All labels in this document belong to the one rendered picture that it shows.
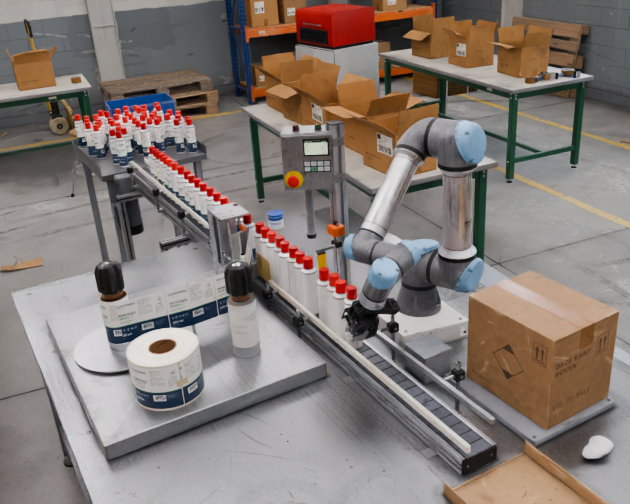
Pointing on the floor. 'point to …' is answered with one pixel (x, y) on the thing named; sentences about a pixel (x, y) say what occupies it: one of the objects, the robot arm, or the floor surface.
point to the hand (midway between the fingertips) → (360, 336)
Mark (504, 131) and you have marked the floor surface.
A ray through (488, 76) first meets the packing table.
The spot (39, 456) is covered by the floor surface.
